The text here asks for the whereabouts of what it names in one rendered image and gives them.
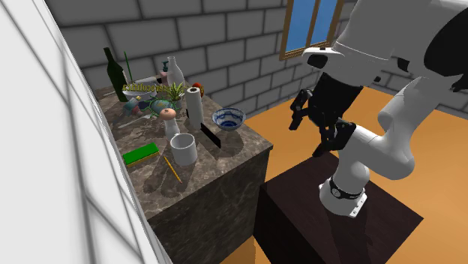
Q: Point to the wooden framed window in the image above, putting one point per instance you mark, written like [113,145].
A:
[310,25]

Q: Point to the white glass bottle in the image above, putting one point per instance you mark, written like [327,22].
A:
[174,73]

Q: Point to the red apple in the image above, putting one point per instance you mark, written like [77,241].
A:
[199,89]

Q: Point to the yellow pencil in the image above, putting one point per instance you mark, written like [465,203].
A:
[172,169]

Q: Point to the dark robot stand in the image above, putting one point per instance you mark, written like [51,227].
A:
[292,204]

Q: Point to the thin green stick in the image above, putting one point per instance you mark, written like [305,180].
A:
[127,67]

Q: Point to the green and yellow sponge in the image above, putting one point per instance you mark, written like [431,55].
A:
[141,154]

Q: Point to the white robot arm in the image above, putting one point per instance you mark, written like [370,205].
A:
[369,44]

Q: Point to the green and blue round figure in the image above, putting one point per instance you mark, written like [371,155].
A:
[161,106]

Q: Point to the white shaker with orange top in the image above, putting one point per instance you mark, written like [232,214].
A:
[170,124]

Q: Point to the blue and white bowl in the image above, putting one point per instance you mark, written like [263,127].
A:
[229,119]

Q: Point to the black knife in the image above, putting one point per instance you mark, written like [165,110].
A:
[211,135]

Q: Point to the dark green wine bottle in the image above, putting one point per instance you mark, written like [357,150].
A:
[116,78]

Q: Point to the teal soap dispenser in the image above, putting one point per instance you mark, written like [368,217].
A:
[165,67]

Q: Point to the small green potted plant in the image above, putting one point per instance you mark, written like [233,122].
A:
[175,93]

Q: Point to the white paper towel roll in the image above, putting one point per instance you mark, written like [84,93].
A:
[194,108]

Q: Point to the white mug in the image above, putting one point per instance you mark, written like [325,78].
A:
[184,149]

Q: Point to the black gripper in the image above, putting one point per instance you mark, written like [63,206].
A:
[334,98]

